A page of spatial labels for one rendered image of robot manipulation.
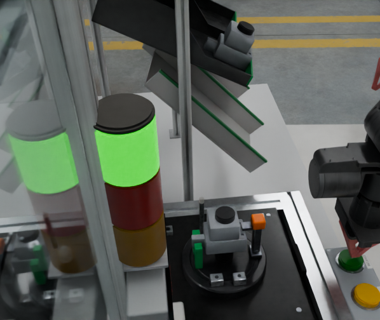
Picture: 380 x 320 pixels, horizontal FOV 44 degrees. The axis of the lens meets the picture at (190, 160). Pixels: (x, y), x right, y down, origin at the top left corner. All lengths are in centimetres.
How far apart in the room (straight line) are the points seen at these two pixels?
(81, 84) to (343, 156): 43
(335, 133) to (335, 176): 64
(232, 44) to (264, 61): 263
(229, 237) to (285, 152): 53
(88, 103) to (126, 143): 4
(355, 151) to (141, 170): 39
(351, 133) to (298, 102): 173
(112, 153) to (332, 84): 296
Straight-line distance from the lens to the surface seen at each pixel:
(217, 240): 72
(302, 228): 89
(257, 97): 141
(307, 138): 126
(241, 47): 83
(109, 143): 34
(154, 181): 37
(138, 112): 34
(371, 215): 73
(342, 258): 84
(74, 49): 31
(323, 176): 66
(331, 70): 342
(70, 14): 30
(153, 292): 45
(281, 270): 80
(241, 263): 78
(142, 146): 34
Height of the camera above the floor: 161
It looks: 40 degrees down
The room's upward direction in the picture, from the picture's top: 2 degrees counter-clockwise
